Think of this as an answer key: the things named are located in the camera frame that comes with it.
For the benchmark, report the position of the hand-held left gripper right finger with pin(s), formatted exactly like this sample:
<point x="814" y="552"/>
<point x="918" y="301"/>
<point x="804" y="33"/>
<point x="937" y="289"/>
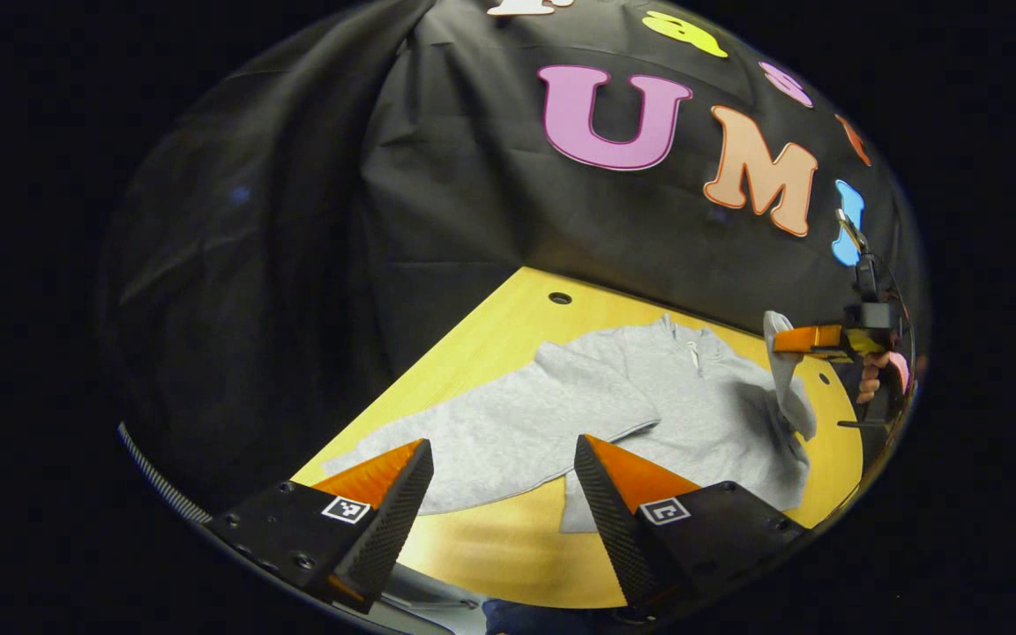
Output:
<point x="609" y="520"/>

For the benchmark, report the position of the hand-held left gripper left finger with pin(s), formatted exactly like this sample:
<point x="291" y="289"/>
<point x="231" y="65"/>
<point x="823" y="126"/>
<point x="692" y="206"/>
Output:
<point x="393" y="520"/>

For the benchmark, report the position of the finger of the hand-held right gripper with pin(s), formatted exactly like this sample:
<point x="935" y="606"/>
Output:
<point x="808" y="339"/>

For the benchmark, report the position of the grey zip-neck sweatshirt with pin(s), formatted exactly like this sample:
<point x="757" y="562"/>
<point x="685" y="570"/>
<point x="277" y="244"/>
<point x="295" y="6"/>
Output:
<point x="649" y="388"/>

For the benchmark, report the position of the person's dark blue clothing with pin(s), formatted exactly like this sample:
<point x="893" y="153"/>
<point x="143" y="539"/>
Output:
<point x="543" y="619"/>

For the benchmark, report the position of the black backdrop cloth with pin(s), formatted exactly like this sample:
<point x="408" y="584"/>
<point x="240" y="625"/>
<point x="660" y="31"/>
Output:
<point x="437" y="203"/>

